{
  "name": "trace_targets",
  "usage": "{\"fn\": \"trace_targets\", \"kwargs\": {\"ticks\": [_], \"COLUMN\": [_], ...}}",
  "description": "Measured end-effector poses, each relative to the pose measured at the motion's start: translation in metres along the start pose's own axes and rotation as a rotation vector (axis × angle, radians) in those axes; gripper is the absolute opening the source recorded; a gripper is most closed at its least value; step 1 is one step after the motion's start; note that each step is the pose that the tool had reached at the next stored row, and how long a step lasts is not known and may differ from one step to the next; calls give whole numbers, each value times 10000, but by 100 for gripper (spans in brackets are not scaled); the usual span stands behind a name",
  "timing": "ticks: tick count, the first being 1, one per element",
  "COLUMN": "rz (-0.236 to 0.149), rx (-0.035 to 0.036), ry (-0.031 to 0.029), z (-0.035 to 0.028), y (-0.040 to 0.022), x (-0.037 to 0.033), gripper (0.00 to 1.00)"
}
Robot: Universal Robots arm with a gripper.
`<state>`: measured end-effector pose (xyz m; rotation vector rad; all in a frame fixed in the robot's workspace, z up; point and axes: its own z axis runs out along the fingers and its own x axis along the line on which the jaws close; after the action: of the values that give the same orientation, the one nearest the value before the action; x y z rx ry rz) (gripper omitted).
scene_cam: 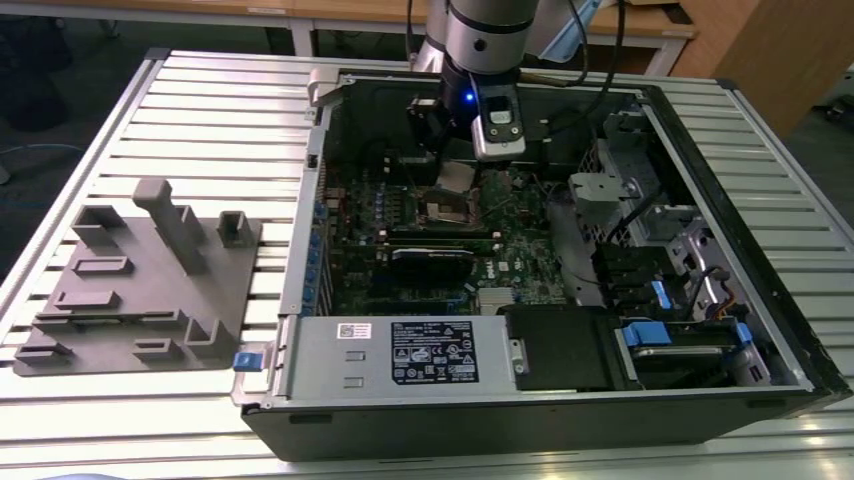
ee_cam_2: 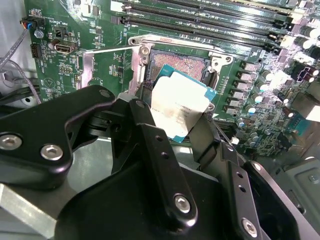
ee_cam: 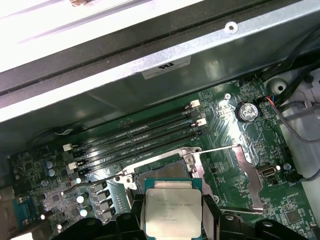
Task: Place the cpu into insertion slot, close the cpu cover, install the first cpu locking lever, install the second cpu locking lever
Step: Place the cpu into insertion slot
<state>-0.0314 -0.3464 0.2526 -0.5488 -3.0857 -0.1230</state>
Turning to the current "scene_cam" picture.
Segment silver CPU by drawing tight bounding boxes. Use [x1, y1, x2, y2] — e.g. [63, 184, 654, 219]
[434, 160, 480, 195]

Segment CPU socket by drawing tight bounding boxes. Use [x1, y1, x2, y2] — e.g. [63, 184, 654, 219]
[411, 189, 490, 232]

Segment black RAM slot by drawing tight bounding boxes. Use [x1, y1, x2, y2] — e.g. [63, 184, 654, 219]
[386, 225, 492, 237]

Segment metal drive cage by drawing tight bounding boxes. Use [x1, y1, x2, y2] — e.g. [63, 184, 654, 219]
[577, 110, 679, 251]

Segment green motherboard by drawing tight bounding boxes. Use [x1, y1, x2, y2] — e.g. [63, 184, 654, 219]
[318, 152, 606, 319]

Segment black graphics card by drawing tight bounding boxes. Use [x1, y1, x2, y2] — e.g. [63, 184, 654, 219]
[390, 246, 478, 295]

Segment wooden desk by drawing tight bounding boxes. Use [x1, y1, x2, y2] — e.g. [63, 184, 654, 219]
[0, 0, 701, 76]

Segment silver chipset heatsink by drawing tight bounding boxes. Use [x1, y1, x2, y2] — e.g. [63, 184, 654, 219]
[475, 286, 520, 307]

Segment black label sticker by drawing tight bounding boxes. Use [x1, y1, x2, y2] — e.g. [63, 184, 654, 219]
[388, 320, 478, 385]

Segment wooden cabinet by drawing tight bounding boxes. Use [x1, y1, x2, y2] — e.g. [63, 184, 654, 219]
[670, 0, 854, 139]

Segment hard disk in blue carrier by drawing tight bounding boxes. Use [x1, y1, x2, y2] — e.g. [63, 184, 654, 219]
[617, 319, 753, 390]

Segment grey power supply unit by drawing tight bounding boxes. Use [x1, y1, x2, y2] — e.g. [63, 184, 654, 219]
[279, 314, 520, 401]

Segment black chair base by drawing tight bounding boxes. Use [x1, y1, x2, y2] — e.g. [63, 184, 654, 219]
[809, 69, 854, 122]

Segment grey parts rack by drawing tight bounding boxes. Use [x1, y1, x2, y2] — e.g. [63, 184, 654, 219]
[11, 178, 266, 377]

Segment black PC case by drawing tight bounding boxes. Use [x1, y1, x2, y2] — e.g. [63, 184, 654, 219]
[230, 67, 854, 464]

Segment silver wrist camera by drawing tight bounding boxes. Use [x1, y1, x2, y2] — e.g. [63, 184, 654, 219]
[468, 84, 528, 162]

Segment grey case handle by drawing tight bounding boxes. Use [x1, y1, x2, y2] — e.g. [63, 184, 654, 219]
[306, 67, 344, 109]

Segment silver metal bracket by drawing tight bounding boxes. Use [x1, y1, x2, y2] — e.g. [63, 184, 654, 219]
[566, 171, 639, 225]

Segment thin black cable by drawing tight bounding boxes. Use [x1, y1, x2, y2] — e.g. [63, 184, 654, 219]
[605, 192, 663, 254]

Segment coloured power wires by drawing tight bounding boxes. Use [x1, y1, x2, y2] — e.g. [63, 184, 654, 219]
[710, 293, 749, 324]

